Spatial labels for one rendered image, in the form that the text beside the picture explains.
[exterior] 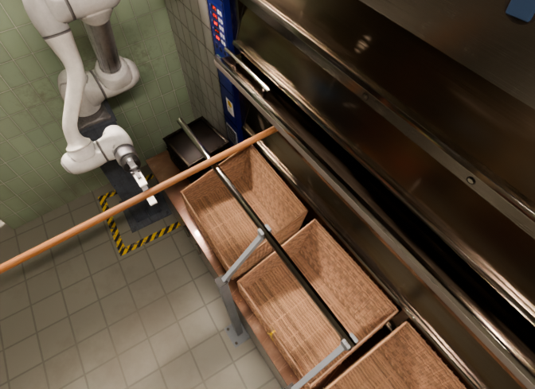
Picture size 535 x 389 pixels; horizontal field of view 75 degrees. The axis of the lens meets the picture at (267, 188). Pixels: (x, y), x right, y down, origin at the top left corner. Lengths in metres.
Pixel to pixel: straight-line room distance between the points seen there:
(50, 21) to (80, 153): 0.50
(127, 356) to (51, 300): 0.69
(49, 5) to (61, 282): 1.90
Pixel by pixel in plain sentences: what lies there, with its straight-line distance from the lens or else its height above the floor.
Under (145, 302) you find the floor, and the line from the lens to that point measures 2.59.
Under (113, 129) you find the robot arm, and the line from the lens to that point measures 1.70.
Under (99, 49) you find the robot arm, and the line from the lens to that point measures 1.80.
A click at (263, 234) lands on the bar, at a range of 1.33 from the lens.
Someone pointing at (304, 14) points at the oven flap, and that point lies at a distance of 1.20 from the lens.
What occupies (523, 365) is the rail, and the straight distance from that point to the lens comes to 1.10.
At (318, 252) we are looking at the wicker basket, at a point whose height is 0.70.
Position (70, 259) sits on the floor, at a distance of 2.93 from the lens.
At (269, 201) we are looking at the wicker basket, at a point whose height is 0.65.
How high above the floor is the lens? 2.36
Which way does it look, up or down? 56 degrees down
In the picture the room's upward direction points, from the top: 1 degrees counter-clockwise
